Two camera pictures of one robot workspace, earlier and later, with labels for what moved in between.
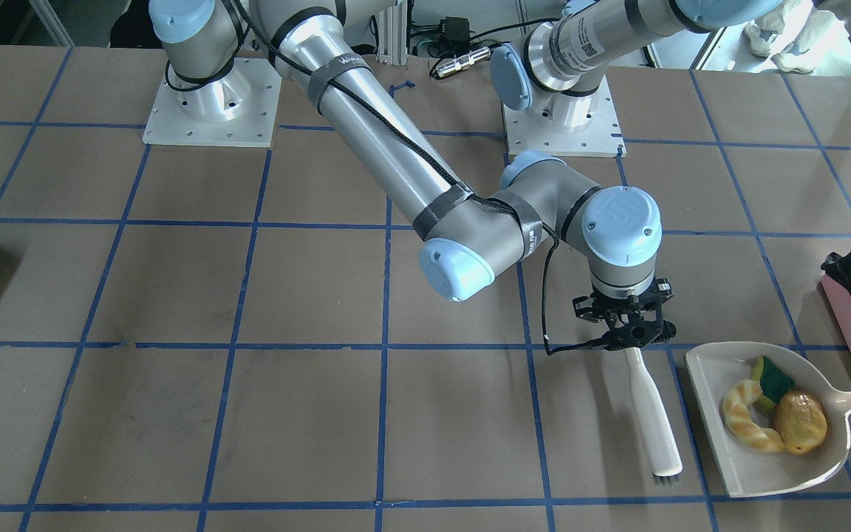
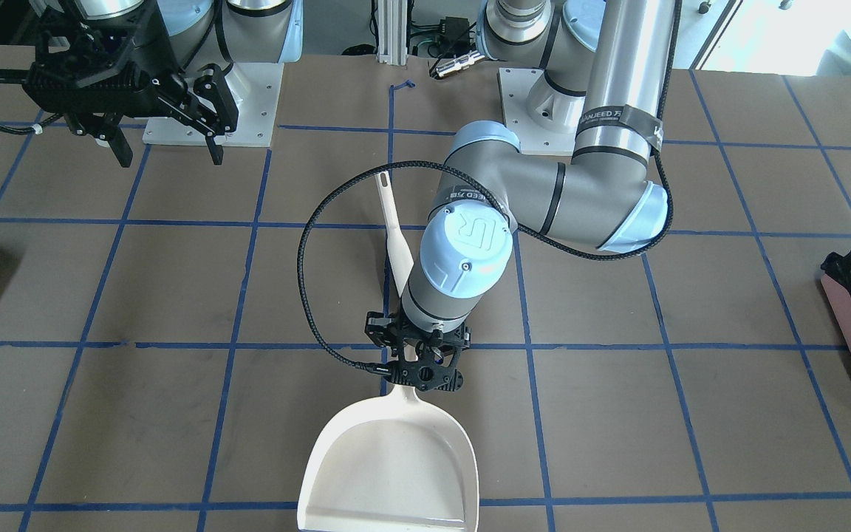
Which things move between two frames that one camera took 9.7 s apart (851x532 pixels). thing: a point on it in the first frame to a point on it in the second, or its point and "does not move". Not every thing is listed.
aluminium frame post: (392, 33) does not move
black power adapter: (456, 31) does not move
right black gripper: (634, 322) to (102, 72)
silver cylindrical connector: (462, 62) does not move
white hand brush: (665, 462) to (400, 259)
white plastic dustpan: (744, 470) to (390, 465)
